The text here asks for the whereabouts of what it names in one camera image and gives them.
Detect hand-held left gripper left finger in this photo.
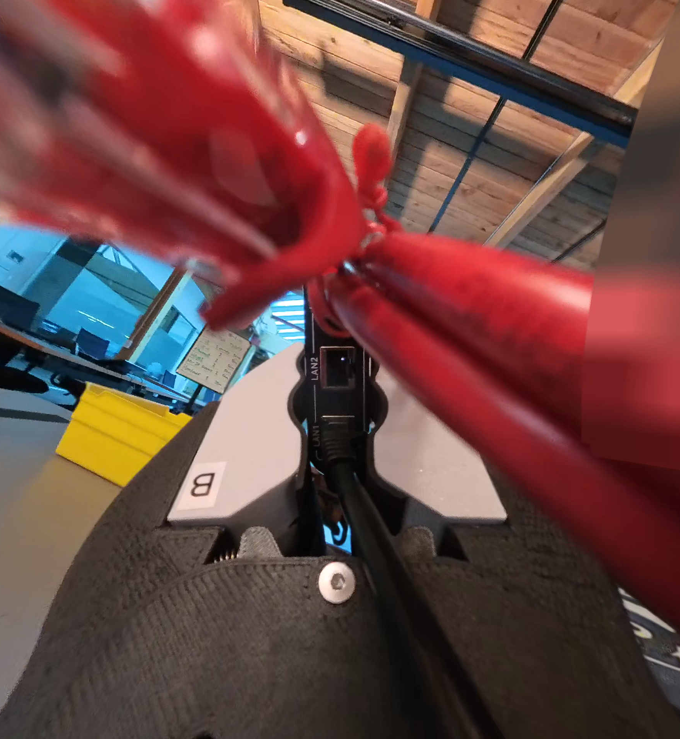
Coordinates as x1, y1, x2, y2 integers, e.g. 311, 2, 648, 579
168, 343, 309, 527

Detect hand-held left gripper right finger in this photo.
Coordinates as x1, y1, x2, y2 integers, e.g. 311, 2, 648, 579
369, 378, 508, 525

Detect black ethernet cable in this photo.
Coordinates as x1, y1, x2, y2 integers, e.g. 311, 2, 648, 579
322, 417, 494, 739

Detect yellow plastic bin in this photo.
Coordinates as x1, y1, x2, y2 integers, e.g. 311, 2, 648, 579
55, 380, 194, 490

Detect red ethernet cable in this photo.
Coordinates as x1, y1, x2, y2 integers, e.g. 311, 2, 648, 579
0, 0, 680, 654

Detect handwritten whiteboard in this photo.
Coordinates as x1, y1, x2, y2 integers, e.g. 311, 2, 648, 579
175, 328, 253, 396

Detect black mesh chair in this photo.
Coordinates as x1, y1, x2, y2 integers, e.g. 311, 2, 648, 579
76, 327, 122, 363
0, 276, 42, 377

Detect long wooden work table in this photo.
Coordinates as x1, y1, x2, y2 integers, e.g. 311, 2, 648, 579
0, 311, 192, 406

